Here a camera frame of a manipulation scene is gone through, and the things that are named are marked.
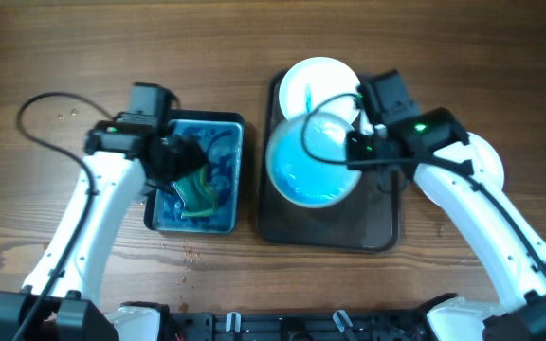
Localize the green scouring sponge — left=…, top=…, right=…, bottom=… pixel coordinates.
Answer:
left=173, top=166, right=217, bottom=219

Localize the white plate blue smear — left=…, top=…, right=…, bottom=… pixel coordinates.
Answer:
left=414, top=132, right=504, bottom=210

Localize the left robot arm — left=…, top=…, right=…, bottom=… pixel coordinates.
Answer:
left=0, top=82, right=207, bottom=340

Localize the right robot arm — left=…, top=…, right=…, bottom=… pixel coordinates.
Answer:
left=347, top=71, right=546, bottom=340

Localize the dark brown serving tray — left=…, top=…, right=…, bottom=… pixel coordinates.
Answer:
left=255, top=69, right=404, bottom=253

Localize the black tub blue water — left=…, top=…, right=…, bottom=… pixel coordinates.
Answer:
left=144, top=110, right=245, bottom=234

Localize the white plate top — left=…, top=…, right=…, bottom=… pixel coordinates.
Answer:
left=278, top=57, right=360, bottom=120

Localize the left black cable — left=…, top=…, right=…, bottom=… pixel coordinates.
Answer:
left=10, top=91, right=116, bottom=341

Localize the black cable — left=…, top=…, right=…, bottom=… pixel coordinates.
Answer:
left=10, top=91, right=116, bottom=341
left=300, top=92, right=546, bottom=332

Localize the right black cable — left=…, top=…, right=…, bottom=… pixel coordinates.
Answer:
left=300, top=92, right=546, bottom=332

